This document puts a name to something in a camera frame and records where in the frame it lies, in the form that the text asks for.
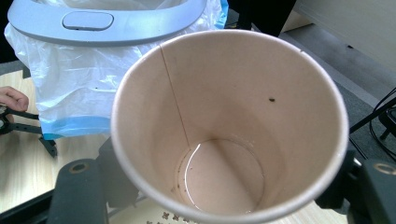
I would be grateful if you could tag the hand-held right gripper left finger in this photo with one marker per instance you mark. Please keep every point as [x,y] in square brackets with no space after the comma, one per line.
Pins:
[116,183]

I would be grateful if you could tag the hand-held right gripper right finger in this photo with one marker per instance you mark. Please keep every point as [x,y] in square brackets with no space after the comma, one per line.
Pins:
[339,193]

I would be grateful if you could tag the white paper cup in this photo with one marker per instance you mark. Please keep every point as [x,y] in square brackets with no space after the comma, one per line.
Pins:
[233,93]

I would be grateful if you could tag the grey trash bin rim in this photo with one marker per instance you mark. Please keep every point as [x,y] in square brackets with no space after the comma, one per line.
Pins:
[134,28]

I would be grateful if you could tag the black metal stand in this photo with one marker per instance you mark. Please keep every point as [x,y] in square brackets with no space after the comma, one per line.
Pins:
[373,115]

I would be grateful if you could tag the dark furniture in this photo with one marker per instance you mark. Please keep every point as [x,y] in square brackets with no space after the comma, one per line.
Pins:
[264,15]

